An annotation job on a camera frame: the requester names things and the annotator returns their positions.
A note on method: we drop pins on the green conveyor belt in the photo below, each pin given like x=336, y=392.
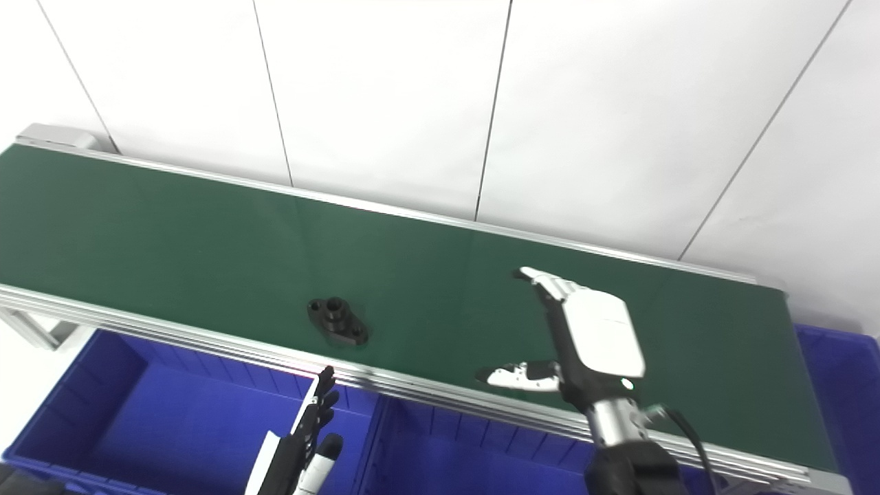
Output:
x=206, y=254
x=412, y=388

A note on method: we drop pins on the blue plastic bin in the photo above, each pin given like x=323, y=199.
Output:
x=481, y=460
x=852, y=405
x=158, y=419

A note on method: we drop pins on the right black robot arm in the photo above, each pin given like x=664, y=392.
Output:
x=625, y=460

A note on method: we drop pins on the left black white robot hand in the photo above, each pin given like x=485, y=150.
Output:
x=292, y=467

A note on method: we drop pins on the black flanged metal part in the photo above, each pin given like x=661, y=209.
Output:
x=338, y=320

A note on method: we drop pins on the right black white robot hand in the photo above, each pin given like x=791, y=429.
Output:
x=598, y=337

